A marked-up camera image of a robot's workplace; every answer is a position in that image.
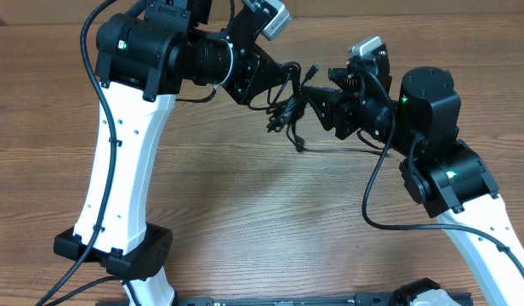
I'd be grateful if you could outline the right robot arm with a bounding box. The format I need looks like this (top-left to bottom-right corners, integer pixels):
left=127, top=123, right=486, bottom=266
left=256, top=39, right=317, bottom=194
left=304, top=66, right=524, bottom=305

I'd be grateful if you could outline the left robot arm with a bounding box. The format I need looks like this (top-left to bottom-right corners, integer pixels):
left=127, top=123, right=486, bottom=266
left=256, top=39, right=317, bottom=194
left=54, top=0, right=291, bottom=305

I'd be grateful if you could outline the black USB cable bundle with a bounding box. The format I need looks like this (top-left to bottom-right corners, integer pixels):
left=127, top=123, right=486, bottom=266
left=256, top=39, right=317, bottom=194
left=248, top=60, right=386, bottom=155

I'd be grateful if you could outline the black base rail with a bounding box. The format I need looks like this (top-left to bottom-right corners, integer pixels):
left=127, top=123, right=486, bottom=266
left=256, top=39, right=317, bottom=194
left=95, top=277, right=474, bottom=306

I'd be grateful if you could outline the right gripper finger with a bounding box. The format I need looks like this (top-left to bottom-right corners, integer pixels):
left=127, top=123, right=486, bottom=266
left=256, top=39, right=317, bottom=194
left=328, top=68, right=364, bottom=91
left=302, top=86, right=351, bottom=132

